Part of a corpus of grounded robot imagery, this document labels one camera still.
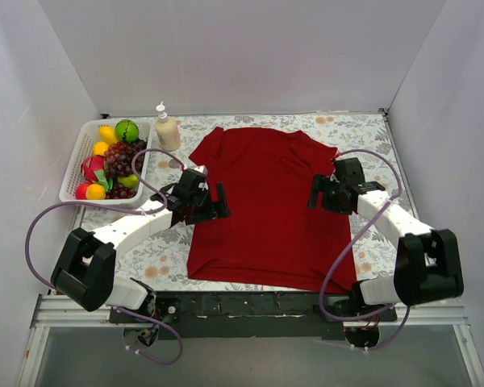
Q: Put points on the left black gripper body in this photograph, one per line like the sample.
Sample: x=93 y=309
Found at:
x=209 y=210

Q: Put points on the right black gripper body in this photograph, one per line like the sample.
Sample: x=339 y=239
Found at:
x=324 y=193

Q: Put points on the round patterned brooch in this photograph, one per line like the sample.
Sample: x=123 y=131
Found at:
x=174 y=164

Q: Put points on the red t-shirt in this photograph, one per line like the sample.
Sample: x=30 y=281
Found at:
x=271 y=237

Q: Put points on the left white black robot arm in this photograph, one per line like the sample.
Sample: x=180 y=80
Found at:
x=85 y=270

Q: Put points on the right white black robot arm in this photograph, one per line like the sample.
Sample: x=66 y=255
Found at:
x=427 y=265

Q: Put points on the green toy pear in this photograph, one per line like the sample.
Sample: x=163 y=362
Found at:
x=129 y=182

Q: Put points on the floral tablecloth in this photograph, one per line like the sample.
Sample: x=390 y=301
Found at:
x=160 y=261

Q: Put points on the dark purple toy grapes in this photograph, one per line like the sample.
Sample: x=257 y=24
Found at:
x=120 y=192

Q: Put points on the cream lotion pump bottle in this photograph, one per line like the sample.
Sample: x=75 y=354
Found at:
x=167 y=129

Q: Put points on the green toy apple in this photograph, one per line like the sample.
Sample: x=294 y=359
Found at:
x=127 y=131

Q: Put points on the pink toy dragon fruit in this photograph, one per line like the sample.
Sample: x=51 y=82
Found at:
x=93 y=168

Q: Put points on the red yellow toy peach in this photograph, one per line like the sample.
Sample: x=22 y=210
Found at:
x=90 y=191

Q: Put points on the orange toy fruit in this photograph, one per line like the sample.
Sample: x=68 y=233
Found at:
x=100 y=148

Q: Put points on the yellow toy mango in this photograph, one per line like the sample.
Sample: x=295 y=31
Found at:
x=108 y=134

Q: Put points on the white plastic fruit basket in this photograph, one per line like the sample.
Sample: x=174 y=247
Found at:
x=88 y=136

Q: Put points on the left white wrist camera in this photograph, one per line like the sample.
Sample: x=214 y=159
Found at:
x=201 y=172

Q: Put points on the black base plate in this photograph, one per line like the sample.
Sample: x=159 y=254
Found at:
x=230 y=314

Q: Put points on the aluminium frame rail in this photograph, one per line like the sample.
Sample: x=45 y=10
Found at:
x=60 y=311

